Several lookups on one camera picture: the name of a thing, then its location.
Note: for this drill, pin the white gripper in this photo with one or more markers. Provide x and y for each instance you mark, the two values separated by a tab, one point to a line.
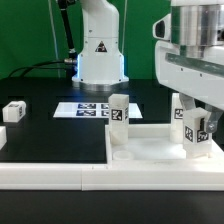
201	79

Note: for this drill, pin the white square table top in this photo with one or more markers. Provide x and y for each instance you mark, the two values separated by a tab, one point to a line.
150	143

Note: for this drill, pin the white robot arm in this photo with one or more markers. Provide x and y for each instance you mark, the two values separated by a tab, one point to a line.
189	53

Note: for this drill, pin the white U-shaped obstacle fence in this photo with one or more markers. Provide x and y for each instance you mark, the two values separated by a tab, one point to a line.
118	176

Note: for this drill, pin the white marker sheet with tags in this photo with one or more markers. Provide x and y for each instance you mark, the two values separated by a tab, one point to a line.
81	110

